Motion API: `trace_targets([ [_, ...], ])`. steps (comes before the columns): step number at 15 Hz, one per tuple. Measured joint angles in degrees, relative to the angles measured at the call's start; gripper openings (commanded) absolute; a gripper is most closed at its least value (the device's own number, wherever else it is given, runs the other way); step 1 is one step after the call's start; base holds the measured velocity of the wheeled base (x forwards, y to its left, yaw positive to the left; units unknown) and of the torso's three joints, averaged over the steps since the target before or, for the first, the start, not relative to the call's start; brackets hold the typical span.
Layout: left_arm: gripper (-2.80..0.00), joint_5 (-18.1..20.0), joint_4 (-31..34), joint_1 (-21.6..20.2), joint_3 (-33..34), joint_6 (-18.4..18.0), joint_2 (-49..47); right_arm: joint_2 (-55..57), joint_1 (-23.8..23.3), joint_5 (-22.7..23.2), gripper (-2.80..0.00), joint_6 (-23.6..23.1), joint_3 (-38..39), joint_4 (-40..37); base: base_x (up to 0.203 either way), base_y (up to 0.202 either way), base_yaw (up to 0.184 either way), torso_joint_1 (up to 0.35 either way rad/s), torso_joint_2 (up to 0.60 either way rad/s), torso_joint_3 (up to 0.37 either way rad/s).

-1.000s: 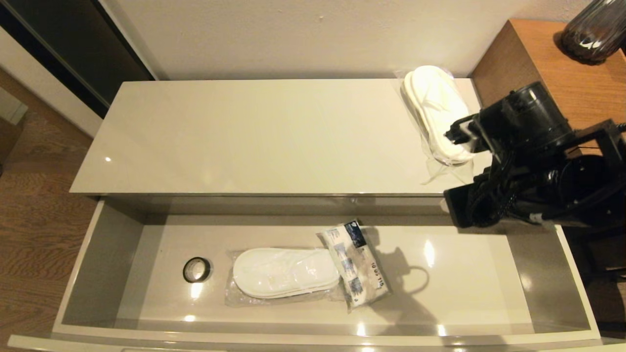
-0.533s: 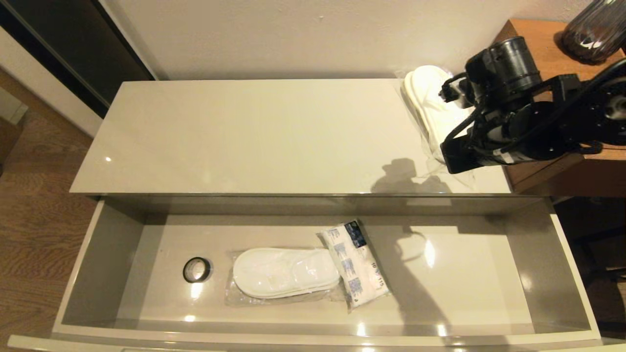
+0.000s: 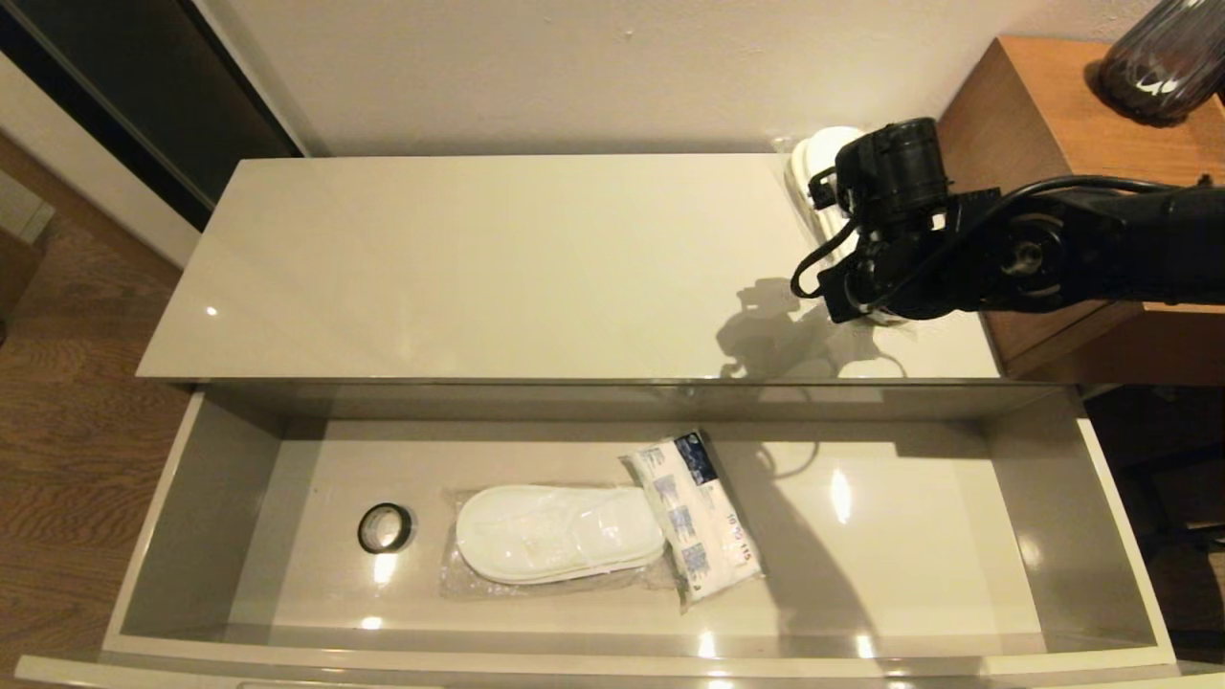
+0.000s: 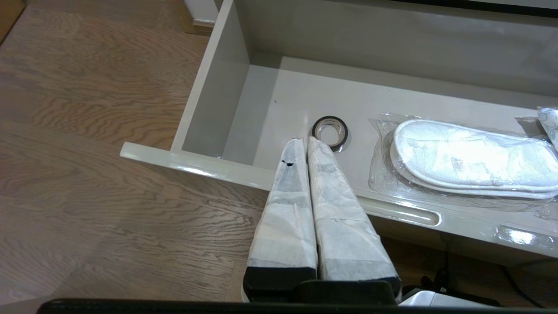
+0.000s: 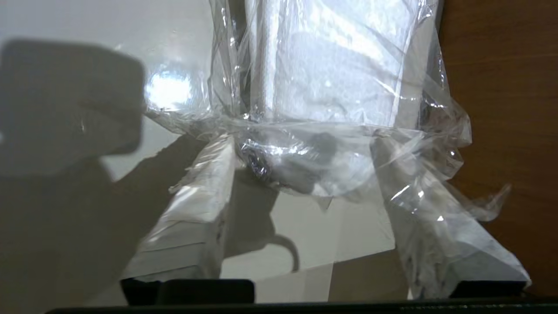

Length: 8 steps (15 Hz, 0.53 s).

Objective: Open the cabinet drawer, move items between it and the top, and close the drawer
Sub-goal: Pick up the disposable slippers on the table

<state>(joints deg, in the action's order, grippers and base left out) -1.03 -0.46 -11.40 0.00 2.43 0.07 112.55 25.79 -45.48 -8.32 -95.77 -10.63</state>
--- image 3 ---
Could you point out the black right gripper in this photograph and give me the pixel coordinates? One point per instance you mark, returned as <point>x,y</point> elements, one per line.
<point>842,292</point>

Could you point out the white slippers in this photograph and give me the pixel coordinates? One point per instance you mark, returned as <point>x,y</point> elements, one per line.
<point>813,163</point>
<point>555,531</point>

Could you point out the white blue printed plastic packet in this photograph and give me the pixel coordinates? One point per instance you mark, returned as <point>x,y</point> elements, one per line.
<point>694,517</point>

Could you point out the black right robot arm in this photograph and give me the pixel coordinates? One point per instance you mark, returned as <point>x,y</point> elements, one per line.
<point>1101,249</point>

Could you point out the brown wooden side cabinet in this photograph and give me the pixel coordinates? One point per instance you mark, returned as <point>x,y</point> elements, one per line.
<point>1043,96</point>

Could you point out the dark ribbed glass vase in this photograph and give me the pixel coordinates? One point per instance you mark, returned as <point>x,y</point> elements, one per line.
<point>1158,67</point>

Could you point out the black tape roll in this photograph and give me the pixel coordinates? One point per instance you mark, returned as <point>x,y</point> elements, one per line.
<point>362,528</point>

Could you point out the dark sliding door panel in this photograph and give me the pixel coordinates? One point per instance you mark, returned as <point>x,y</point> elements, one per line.
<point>144,77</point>

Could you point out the light grey box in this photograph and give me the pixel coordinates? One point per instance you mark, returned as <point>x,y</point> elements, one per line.
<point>21,211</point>

